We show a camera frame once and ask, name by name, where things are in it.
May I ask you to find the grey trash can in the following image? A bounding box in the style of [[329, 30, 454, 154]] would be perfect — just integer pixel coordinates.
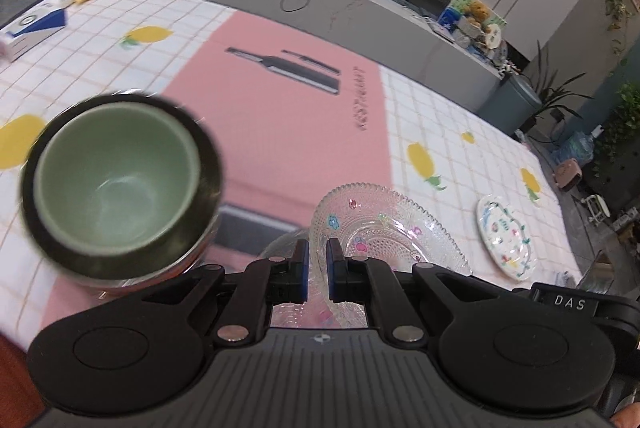
[[477, 72, 544, 137]]

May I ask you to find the brown teddy bear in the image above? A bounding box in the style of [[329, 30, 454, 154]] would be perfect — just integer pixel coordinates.
[[467, 0, 494, 22]]

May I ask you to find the white stool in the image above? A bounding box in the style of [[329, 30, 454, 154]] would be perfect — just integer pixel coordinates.
[[581, 194, 612, 225]]

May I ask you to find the large glass plate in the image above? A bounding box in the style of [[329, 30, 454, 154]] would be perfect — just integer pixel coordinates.
[[259, 230, 313, 329]]

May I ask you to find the person's orange red clothing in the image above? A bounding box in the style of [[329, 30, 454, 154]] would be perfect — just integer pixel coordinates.
[[0, 332, 49, 428]]

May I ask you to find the grey marble television cabinet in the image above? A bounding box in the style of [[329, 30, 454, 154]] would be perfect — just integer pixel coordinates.
[[38, 0, 507, 121]]

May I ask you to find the orange steel bowl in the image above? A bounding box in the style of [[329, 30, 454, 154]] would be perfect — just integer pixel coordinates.
[[20, 92, 225, 299]]

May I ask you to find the tall leaf floor plant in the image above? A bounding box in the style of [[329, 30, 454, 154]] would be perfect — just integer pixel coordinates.
[[520, 39, 597, 135]]

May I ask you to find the blue water bottle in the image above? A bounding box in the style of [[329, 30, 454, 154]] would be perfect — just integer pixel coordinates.
[[552, 130, 599, 167]]

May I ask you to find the small flowered glass plate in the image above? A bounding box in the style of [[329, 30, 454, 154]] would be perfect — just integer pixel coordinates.
[[308, 182, 472, 325]]

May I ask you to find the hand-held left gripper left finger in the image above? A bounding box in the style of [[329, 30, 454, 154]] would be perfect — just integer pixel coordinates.
[[135, 239, 309, 344]]

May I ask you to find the white painted plate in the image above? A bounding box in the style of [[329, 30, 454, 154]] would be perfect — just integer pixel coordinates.
[[476, 195, 537, 281]]

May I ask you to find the pink placemat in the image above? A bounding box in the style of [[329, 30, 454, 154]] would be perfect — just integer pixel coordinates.
[[39, 11, 394, 330]]

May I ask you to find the white and blue box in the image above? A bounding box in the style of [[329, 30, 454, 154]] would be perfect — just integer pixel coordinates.
[[0, 0, 69, 63]]

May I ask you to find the bushy green plant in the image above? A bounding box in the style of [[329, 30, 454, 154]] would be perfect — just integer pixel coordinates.
[[592, 82, 640, 179]]

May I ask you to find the green painted picture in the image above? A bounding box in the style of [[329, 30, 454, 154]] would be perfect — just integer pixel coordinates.
[[438, 0, 507, 44]]

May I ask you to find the white checked lemon tablecloth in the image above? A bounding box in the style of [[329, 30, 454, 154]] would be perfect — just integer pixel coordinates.
[[0, 0, 576, 351]]

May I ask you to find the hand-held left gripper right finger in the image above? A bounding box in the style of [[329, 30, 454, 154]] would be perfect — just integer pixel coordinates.
[[325, 238, 502, 343]]

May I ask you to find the hanging vine plant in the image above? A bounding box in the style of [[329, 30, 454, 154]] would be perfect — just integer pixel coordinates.
[[599, 0, 632, 59]]

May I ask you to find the green bowl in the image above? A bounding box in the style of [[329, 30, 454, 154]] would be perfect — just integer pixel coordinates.
[[33, 104, 202, 253]]

